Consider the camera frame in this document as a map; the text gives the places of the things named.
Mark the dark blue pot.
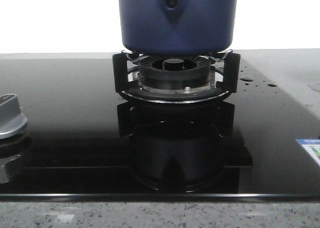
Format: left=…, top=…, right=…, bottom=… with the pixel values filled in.
left=118, top=0, right=237, bottom=56

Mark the black pot support grate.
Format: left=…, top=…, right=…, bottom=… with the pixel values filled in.
left=112, top=49, right=241, bottom=104

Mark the black gas burner head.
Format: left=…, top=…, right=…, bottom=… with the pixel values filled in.
left=138, top=56, right=211, bottom=90

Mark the black glass gas stove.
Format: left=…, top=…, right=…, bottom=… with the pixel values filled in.
left=0, top=58, right=320, bottom=202

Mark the silver stove knob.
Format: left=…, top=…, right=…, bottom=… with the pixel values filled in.
left=0, top=93, right=28, bottom=140

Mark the energy label sticker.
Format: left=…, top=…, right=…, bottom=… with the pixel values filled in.
left=296, top=139, right=320, bottom=166

